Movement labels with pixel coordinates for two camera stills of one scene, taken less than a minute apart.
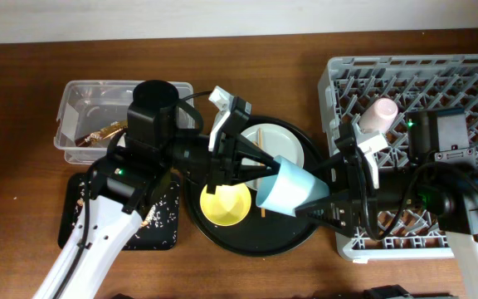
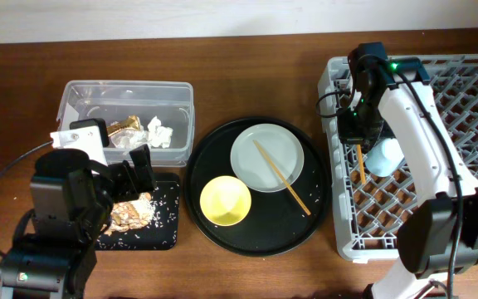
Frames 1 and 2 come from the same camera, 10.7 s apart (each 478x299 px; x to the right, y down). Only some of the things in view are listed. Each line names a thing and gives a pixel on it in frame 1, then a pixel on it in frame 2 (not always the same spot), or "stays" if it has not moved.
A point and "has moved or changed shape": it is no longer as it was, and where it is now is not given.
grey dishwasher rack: [473, 81] stays
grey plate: [276, 140] stays
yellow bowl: [227, 207] stays
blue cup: [289, 189] -> [384, 158]
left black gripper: [226, 160] -> [120, 172]
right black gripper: [360, 202] -> [348, 134]
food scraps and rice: [158, 224] has moved or changed shape
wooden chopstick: [263, 209] has moved or changed shape
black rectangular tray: [158, 229] stays
